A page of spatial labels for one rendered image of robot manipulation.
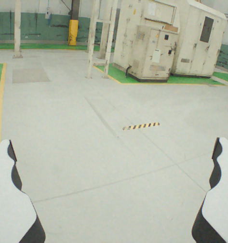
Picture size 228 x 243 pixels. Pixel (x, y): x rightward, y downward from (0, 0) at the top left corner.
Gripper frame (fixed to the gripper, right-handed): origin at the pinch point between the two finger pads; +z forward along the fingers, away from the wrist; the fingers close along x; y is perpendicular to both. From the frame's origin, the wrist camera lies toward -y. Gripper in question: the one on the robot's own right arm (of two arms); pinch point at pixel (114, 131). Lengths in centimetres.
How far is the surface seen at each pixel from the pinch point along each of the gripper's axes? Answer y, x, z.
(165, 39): 22, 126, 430
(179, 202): 115, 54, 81
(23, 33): 7, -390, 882
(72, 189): 104, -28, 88
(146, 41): 25, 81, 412
